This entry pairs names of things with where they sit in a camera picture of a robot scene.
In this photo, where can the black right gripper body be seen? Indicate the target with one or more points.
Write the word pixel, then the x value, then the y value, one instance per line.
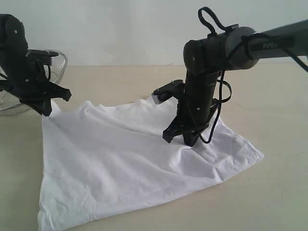
pixel 190 119

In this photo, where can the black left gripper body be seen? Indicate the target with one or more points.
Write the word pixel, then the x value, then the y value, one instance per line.
pixel 24 83

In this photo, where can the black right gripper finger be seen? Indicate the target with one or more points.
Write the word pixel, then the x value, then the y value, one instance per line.
pixel 174 129
pixel 190 137

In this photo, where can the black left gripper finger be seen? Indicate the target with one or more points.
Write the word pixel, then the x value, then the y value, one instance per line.
pixel 56 91
pixel 42 106

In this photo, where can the white t-shirt red print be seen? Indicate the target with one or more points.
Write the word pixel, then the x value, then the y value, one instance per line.
pixel 100 161

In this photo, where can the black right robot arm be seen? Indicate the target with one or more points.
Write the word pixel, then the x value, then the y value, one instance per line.
pixel 207 60

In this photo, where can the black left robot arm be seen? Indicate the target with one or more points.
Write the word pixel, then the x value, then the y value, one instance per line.
pixel 12 36

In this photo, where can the metal mesh basket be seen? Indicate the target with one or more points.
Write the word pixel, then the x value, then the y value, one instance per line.
pixel 8 57

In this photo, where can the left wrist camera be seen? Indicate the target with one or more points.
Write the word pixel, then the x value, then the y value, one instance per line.
pixel 41 59

